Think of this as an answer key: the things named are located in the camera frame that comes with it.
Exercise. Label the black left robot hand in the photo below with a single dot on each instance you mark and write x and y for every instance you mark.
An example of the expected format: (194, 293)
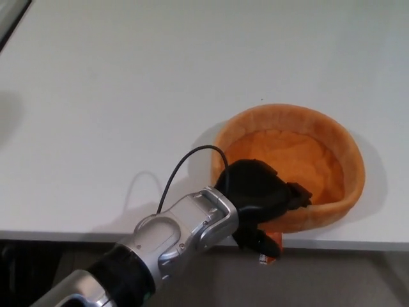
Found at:
(255, 188)

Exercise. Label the orange plush plate with tag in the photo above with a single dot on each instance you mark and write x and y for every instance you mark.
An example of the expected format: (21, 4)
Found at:
(287, 123)

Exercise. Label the grey panel with dark edge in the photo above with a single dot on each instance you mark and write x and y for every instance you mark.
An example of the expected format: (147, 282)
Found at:
(6, 16)

